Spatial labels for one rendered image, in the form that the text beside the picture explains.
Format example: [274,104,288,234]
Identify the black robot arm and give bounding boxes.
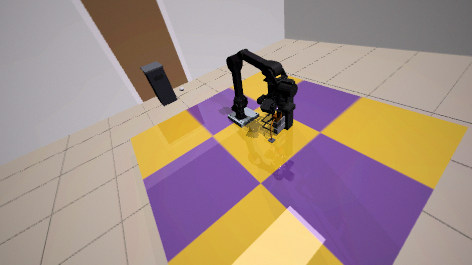
[226,49,298,121]

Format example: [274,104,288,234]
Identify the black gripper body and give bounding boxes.
[257,92,296,114]

